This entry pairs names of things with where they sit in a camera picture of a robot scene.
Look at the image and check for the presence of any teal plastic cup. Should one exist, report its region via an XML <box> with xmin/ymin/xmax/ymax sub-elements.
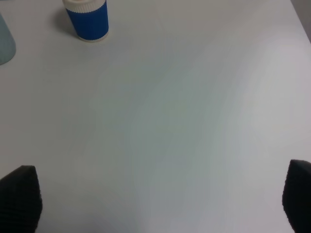
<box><xmin>0</xmin><ymin>15</ymin><xmax>16</xmax><ymax>65</ymax></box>

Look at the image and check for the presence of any blue sleeved paper cup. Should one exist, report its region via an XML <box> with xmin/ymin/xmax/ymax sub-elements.
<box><xmin>63</xmin><ymin>0</ymin><xmax>109</xmax><ymax>42</ymax></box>

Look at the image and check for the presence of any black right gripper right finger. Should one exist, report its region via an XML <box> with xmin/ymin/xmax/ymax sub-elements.
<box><xmin>282</xmin><ymin>160</ymin><xmax>311</xmax><ymax>233</ymax></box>

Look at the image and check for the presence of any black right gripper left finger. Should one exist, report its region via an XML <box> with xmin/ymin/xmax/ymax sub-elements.
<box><xmin>0</xmin><ymin>166</ymin><xmax>43</xmax><ymax>233</ymax></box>

